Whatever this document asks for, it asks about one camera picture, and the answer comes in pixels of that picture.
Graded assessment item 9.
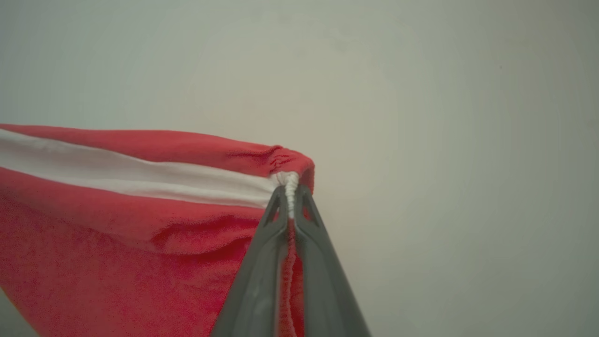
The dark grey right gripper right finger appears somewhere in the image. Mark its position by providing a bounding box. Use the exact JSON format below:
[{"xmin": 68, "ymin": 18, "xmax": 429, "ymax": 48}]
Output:
[{"xmin": 292, "ymin": 185, "xmax": 373, "ymax": 337}]

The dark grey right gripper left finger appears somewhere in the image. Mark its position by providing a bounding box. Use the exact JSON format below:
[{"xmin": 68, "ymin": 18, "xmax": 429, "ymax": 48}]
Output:
[{"xmin": 211, "ymin": 186, "xmax": 292, "ymax": 337}]

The red and white jersey garment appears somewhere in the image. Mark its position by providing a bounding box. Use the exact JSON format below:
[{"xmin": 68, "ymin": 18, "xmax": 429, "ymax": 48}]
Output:
[{"xmin": 0, "ymin": 123, "xmax": 315, "ymax": 337}]

